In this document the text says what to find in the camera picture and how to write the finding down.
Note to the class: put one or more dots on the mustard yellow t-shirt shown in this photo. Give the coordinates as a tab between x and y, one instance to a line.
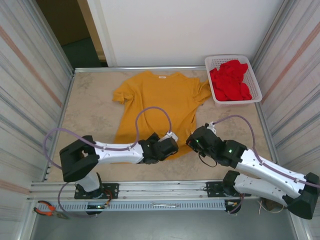
155	95

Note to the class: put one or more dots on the white perforated plastic basket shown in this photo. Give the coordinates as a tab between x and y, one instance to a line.
255	85

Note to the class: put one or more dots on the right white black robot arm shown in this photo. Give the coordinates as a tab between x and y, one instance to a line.
270	170

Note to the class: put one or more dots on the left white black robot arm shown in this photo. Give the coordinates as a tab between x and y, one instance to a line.
117	152

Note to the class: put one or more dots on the small silver wrench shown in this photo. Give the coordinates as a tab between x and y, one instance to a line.
165	205

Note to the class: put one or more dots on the red cloth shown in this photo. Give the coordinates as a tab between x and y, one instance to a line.
230	82

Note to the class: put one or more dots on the circuit board with green light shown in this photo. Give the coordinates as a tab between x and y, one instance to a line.
97	207

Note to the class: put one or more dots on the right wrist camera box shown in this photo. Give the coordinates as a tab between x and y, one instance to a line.
212	126

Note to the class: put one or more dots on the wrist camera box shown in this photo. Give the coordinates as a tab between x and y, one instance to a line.
212	126
172	136

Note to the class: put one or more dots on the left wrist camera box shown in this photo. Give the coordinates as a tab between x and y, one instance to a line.
172	136

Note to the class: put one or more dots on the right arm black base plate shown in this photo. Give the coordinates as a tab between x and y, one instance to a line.
212	188

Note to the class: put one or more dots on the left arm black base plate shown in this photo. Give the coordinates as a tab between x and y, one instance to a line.
112	190

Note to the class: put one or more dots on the beige door frame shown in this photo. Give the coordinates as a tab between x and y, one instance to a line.
91	25

